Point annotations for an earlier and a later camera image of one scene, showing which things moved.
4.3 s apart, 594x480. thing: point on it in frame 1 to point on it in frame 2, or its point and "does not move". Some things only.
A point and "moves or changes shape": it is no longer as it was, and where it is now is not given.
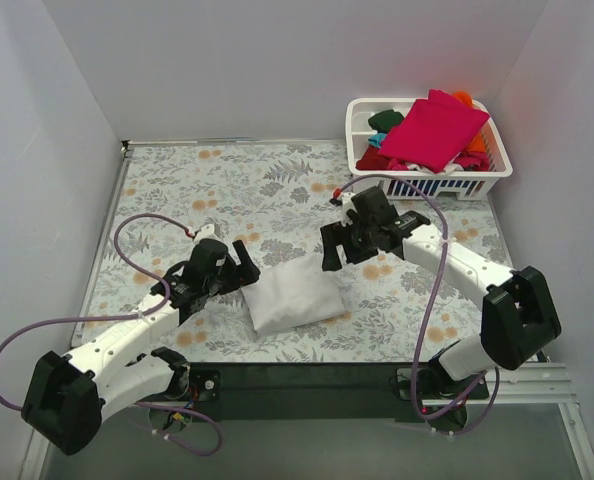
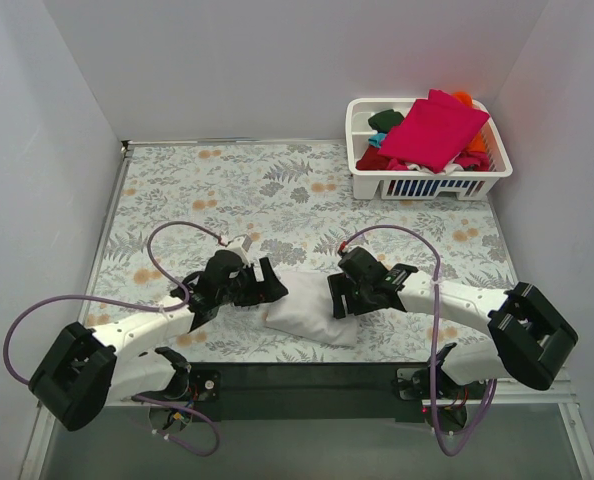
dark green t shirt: [383, 121] does not move
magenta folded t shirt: [433, 132] does not move
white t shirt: [293, 293] moves or changes shape
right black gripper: [344, 240] to [349, 291]
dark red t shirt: [372, 161] does not move
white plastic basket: [477, 184] does not move
